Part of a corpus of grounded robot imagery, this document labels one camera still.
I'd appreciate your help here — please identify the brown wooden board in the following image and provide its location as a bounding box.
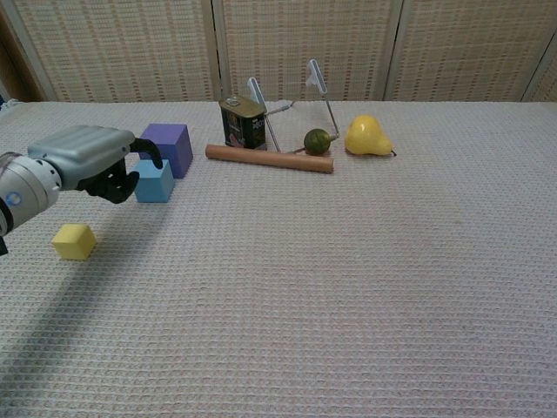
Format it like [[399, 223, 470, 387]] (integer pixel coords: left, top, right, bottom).
[[0, 17, 45, 102]]

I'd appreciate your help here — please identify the small yellow foam cube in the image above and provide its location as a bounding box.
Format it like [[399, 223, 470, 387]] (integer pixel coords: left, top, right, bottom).
[[51, 223, 98, 261]]

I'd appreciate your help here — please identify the medium blue foam cube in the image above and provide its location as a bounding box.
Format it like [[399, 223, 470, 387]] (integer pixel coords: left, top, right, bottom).
[[134, 158, 175, 205]]

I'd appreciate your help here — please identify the yellow pear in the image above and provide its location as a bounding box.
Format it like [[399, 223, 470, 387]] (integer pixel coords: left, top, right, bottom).
[[345, 114, 398, 157]]

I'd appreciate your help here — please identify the wire tool with white handles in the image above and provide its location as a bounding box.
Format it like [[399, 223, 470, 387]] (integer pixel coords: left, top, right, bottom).
[[246, 58, 340, 153]]

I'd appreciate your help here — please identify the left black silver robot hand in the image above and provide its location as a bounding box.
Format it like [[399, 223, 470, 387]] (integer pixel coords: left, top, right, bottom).
[[26, 125, 164, 206]]

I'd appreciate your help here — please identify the white woven tablecloth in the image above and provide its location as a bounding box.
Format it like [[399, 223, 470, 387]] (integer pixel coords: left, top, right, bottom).
[[0, 100, 557, 418]]

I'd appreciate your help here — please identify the beige bamboo folding screen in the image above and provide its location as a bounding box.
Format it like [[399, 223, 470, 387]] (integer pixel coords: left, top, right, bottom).
[[0, 0, 557, 104]]

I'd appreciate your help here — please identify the large purple foam cube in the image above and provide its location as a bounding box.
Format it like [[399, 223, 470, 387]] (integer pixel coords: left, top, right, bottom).
[[139, 123, 194, 179]]

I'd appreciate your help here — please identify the green lime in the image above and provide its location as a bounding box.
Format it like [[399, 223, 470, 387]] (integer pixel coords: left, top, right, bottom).
[[303, 129, 332, 156]]

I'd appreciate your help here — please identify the golden metal tin can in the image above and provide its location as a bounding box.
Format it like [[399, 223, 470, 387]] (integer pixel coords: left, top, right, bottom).
[[218, 95, 267, 152]]

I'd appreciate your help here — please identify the brown wooden rod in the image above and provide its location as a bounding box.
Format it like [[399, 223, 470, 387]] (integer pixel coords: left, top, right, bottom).
[[205, 144, 335, 174]]

